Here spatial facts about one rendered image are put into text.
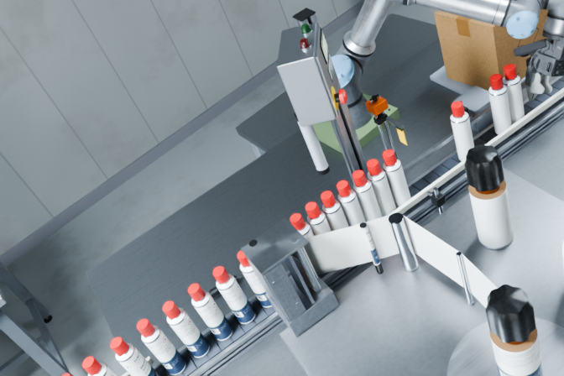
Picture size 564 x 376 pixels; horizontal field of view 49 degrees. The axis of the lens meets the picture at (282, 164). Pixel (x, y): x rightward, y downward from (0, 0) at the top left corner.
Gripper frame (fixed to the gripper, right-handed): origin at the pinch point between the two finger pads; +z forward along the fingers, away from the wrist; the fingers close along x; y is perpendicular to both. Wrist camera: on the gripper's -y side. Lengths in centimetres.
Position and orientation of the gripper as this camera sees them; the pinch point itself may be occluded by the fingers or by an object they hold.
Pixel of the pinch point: (530, 96)
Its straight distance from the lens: 204.4
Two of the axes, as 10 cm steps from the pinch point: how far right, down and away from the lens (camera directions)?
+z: -1.2, 9.0, 4.2
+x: 8.7, -1.1, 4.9
